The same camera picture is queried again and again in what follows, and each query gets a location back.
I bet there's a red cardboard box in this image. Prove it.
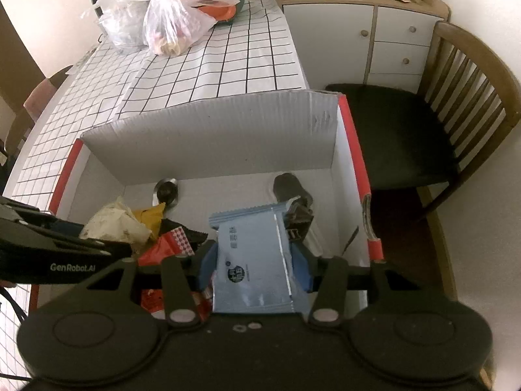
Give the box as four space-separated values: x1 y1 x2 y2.
30 90 385 322

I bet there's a yellow snack packet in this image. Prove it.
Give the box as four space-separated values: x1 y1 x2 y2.
130 204 167 239

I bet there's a pink cloth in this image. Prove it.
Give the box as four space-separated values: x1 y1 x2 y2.
23 77 58 123

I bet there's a clear plastic bag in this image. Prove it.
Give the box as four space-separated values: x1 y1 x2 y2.
81 0 153 55

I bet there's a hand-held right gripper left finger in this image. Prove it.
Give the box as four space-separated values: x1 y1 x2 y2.
81 239 220 330

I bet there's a wooden chair with dark seat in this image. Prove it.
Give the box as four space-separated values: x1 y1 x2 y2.
326 21 521 221

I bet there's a cream snack packet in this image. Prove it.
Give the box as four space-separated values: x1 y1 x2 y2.
79 196 153 251

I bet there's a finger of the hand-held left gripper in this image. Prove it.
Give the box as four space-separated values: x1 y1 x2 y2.
0 219 133 258
0 196 88 237

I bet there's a brown foil snack packet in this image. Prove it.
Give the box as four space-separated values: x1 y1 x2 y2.
272 173 315 253

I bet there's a white cabinet with wooden top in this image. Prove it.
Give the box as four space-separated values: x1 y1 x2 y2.
264 0 450 94

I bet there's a pale blue snack packet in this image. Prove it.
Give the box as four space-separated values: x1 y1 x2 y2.
208 204 310 314

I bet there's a red snack packet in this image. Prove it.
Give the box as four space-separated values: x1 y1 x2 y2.
136 220 212 320

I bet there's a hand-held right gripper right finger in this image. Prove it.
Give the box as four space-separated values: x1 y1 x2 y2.
291 244 422 330

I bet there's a plastic bag with snacks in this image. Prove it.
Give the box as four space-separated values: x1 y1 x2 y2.
143 0 241 57

